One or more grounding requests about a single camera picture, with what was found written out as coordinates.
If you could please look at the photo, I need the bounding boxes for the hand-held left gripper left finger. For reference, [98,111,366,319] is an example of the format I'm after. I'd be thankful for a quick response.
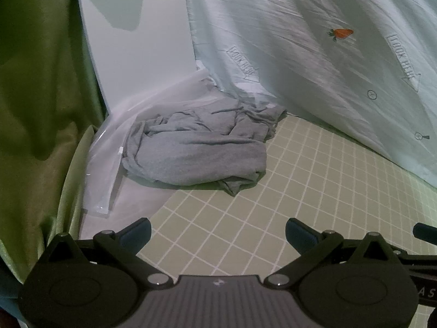
[44,217,173,288]

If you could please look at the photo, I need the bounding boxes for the green satin curtain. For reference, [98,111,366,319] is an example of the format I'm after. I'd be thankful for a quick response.
[0,0,106,301]

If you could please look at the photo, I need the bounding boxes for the white panel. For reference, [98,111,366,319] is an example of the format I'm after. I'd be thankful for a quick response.
[73,0,207,117]

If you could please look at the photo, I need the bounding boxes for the light blue printed bedsheet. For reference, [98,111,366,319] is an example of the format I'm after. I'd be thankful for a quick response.
[180,0,437,188]

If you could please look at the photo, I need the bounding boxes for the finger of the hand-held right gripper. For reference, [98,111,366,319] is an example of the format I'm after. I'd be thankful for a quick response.
[412,223,437,241]

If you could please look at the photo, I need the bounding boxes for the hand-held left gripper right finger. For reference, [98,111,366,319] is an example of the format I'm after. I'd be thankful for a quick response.
[264,217,401,288]

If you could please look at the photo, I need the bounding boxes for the grey hooded sweatshirt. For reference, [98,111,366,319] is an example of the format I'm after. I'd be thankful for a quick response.
[120,101,288,197]

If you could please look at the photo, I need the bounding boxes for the green checked mat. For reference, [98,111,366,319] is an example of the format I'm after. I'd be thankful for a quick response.
[135,113,437,328]

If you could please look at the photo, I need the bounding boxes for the clear plastic bag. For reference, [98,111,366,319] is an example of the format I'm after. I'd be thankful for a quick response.
[81,68,222,218]

